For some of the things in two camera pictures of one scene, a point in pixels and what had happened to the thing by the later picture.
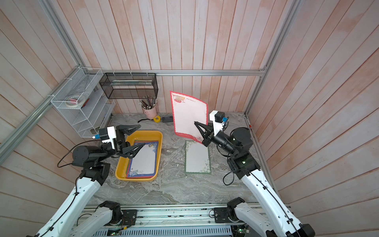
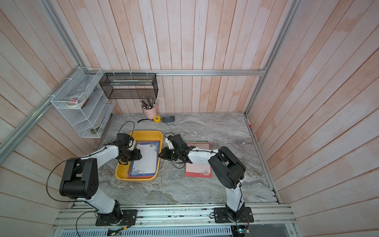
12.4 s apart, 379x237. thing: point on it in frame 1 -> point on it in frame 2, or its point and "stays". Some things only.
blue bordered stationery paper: x=144 y=164 stays
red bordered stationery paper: x=186 y=110 -> x=196 y=170
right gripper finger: x=207 y=139 -> x=166 y=153
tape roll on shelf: x=75 y=100 stays
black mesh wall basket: x=130 y=85 stays
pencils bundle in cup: x=148 y=102 stays
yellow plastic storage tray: x=121 y=169 stays
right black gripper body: x=224 y=142 -> x=175 y=154
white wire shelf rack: x=81 y=100 stays
